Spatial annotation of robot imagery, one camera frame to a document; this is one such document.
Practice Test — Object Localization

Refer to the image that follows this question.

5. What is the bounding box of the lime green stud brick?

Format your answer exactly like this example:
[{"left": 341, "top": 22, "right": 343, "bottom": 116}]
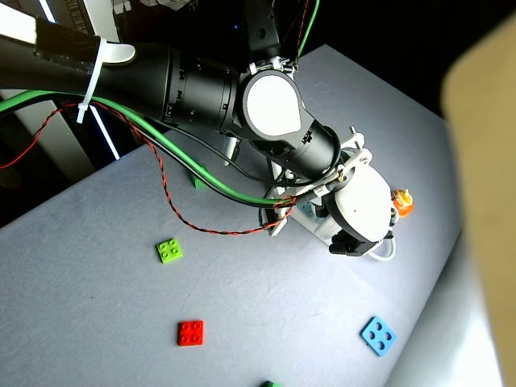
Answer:
[{"left": 156, "top": 238, "right": 185, "bottom": 265}]

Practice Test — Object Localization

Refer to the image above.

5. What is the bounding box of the orange toy with yellow top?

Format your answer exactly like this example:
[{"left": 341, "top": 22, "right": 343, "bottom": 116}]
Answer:
[{"left": 391, "top": 188, "right": 415, "bottom": 218}]

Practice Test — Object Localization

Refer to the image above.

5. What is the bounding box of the white power strip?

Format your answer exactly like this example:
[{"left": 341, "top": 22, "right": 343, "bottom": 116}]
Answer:
[{"left": 292, "top": 199, "right": 343, "bottom": 248}]

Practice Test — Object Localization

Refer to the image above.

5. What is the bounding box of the green number seven cube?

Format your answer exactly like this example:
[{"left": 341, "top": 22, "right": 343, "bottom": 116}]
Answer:
[{"left": 188, "top": 164, "right": 210, "bottom": 189}]

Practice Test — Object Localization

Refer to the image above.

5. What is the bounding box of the red-black twisted wire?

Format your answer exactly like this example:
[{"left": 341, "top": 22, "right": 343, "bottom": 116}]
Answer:
[
  {"left": 0, "top": 102, "right": 299, "bottom": 235},
  {"left": 288, "top": 0, "right": 311, "bottom": 61}
]

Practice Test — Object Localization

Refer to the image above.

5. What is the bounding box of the blue four-hole block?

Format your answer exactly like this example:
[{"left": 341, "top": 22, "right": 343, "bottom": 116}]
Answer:
[{"left": 359, "top": 315, "right": 398, "bottom": 358}]

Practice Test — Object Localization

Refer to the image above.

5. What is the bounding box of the grey table cloth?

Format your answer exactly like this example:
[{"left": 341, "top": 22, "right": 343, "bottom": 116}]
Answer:
[{"left": 0, "top": 43, "right": 464, "bottom": 387}]

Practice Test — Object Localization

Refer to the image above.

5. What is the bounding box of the red stud brick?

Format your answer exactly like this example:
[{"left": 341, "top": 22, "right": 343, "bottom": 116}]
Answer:
[{"left": 177, "top": 319, "right": 206, "bottom": 347}]

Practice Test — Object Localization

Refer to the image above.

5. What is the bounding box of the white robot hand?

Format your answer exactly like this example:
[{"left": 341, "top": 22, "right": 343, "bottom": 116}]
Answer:
[
  {"left": 223, "top": 135, "right": 240, "bottom": 163},
  {"left": 322, "top": 164, "right": 398, "bottom": 259}
]

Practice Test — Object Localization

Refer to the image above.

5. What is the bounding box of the white zip tie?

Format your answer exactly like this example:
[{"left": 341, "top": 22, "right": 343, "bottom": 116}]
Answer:
[{"left": 75, "top": 36, "right": 136, "bottom": 124}]

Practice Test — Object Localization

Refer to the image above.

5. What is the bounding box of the green cable of arm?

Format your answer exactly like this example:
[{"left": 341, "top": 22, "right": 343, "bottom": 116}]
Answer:
[
  {"left": 296, "top": 0, "right": 322, "bottom": 65},
  {"left": 0, "top": 89, "right": 299, "bottom": 209}
]

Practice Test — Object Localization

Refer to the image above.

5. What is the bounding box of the blurred beige panel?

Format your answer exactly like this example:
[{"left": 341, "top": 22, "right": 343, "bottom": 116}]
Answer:
[{"left": 441, "top": 11, "right": 516, "bottom": 387}]

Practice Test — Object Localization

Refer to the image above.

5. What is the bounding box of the white light strip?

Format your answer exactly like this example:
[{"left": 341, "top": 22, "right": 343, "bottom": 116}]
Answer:
[{"left": 38, "top": 0, "right": 121, "bottom": 161}]

